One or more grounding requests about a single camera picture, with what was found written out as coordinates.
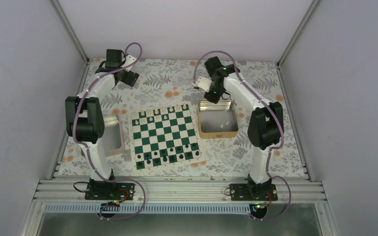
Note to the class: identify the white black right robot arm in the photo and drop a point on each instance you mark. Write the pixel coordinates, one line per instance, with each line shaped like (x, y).
(265, 128)

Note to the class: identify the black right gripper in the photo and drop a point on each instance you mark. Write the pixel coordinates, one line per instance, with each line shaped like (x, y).
(213, 99)

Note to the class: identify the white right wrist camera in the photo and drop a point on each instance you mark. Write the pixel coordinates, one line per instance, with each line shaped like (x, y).
(203, 83)

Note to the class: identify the gold rimmed metal tin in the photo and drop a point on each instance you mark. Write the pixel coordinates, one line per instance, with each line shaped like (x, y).
(211, 116)

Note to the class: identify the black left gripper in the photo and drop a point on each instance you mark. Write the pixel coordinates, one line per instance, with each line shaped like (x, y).
(127, 80)

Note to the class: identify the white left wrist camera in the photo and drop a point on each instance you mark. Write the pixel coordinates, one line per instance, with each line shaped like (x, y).
(129, 59)

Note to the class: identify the green white chess board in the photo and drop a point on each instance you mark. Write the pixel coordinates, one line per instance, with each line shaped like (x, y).
(162, 132)

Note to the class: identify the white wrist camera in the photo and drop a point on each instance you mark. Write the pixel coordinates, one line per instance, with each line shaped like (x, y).
(129, 59)
(203, 83)

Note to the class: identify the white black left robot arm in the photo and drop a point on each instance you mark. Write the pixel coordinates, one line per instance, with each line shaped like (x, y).
(84, 117)

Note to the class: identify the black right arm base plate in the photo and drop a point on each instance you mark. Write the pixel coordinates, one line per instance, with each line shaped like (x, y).
(253, 192)

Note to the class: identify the aluminium frame rail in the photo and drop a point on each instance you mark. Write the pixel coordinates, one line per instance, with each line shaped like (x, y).
(180, 190)

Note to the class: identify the floral patterned table mat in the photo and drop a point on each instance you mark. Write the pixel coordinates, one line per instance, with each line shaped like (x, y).
(169, 81)

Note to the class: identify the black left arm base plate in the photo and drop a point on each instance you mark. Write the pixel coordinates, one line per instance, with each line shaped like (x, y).
(100, 190)

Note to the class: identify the pink rimmed metal tin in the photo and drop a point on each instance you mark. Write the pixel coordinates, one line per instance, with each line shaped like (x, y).
(113, 138)

